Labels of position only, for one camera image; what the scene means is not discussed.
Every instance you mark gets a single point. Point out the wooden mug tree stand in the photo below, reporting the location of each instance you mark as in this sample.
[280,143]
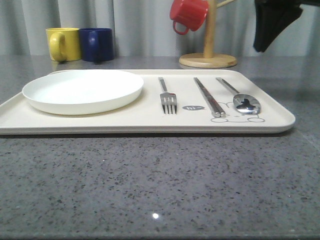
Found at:
[208,59]

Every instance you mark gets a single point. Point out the silver fork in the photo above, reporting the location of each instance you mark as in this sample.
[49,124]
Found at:
[168,100]

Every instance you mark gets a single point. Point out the grey curtain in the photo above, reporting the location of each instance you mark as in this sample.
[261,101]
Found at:
[144,28]

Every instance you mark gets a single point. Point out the white round plate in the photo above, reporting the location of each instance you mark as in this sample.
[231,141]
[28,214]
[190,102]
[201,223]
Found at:
[83,92]

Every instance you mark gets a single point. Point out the red mug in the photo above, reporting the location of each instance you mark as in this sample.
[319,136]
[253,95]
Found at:
[188,15]

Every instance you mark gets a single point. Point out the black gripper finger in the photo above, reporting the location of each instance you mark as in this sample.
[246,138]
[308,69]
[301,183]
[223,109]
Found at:
[259,22]
[276,17]

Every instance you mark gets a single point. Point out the silver chopstick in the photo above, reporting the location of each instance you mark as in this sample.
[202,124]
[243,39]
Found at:
[223,113]
[209,99]

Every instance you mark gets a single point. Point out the yellow mug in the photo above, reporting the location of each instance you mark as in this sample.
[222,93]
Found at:
[63,44]

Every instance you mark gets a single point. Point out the silver spoon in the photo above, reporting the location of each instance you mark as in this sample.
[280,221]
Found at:
[243,103]

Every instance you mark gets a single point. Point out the dark blue mug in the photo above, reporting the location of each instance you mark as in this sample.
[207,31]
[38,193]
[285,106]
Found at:
[96,44]

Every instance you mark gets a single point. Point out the cream rabbit serving tray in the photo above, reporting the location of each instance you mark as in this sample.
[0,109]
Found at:
[146,115]

